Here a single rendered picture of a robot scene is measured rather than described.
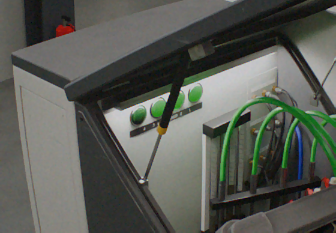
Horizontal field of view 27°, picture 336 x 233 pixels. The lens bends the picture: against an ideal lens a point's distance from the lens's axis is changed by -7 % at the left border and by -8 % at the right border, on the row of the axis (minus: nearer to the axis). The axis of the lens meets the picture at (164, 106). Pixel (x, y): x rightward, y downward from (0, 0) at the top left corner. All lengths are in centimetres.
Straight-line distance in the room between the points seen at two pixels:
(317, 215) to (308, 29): 93
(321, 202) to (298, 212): 5
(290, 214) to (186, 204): 84
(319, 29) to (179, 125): 48
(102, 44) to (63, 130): 25
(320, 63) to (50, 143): 76
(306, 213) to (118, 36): 88
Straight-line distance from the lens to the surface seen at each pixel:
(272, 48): 192
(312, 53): 197
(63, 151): 170
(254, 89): 195
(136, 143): 169
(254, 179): 187
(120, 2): 634
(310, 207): 112
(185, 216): 192
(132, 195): 152
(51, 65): 167
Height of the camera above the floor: 208
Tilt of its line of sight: 24 degrees down
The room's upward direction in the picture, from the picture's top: 2 degrees counter-clockwise
